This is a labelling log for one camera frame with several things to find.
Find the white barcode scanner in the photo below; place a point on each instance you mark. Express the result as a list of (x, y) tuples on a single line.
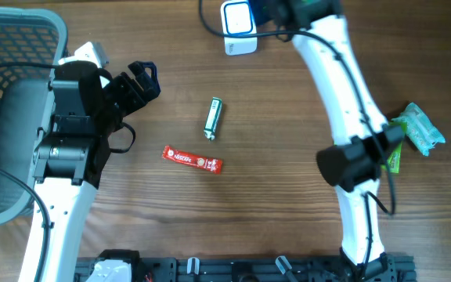
[(238, 19)]

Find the green white small box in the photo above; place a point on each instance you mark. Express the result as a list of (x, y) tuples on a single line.
[(213, 118)]

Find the green snack bag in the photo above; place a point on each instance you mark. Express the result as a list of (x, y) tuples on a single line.
[(395, 156)]

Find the red Nescafe coffee stick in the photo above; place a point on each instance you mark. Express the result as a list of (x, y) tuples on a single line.
[(209, 164)]

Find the teal tissue pack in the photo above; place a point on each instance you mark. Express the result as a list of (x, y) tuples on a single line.
[(419, 129)]

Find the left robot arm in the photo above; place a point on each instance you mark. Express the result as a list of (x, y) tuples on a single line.
[(89, 105)]

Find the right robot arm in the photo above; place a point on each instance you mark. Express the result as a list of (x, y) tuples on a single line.
[(363, 139)]

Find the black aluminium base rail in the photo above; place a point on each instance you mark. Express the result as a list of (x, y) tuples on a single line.
[(245, 269)]

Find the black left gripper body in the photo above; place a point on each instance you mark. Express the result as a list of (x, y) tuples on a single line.
[(124, 98)]

